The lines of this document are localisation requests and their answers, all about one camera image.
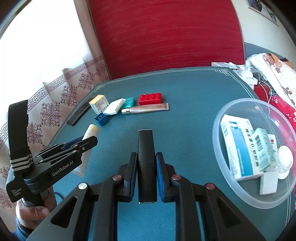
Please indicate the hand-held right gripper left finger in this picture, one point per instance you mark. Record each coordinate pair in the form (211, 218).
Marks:
(131, 176)

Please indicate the person's left forearm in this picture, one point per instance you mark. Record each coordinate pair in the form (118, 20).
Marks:
(22, 231)

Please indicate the white threaded jar lid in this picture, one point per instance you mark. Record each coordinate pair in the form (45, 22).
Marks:
(284, 157)

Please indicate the blue toy brick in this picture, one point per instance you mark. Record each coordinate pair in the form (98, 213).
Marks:
(101, 120)

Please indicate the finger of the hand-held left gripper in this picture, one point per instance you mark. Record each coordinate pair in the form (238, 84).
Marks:
(89, 142)
(71, 143)

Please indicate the clear plastic bowl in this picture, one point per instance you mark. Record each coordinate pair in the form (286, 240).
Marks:
(231, 185)

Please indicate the red cloth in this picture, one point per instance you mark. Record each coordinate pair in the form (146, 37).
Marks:
(279, 104)

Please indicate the yellow white small box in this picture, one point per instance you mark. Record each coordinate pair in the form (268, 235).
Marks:
(99, 104)

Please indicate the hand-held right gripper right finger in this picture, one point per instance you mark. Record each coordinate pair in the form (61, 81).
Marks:
(161, 178)

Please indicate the floral cloth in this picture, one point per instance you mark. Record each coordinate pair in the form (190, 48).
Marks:
(277, 67)

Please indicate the black rectangular case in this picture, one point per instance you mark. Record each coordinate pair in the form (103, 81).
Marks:
(146, 162)

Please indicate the white cosmetic tube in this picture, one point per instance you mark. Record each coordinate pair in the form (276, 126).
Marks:
(91, 132)

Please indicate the teal white barcode box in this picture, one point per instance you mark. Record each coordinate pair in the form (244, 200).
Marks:
(263, 148)

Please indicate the blue white medicine box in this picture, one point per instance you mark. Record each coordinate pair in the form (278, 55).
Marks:
(240, 150)

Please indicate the red toy brick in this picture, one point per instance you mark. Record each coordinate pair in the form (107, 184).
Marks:
(150, 99)

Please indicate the white tissue pack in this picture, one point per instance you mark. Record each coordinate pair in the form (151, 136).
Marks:
(113, 107)

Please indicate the red cushion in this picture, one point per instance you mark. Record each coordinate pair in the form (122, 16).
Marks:
(161, 34)

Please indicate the person's left hand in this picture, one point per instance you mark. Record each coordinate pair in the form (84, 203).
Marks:
(30, 213)

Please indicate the patterned white curtain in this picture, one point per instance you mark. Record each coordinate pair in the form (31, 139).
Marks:
(57, 92)

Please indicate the white remote control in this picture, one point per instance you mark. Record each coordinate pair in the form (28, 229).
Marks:
(268, 183)

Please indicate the beige cosmetic tube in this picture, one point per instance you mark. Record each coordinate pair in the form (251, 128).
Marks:
(148, 108)

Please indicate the framed wall picture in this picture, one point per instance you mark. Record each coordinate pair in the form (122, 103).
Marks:
(263, 9)

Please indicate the teal plastic case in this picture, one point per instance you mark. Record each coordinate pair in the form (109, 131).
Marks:
(129, 102)

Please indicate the black remote control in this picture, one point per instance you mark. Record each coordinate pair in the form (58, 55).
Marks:
(78, 113)

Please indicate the grey blue upholstered furniture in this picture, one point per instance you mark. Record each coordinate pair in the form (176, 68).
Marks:
(254, 49)

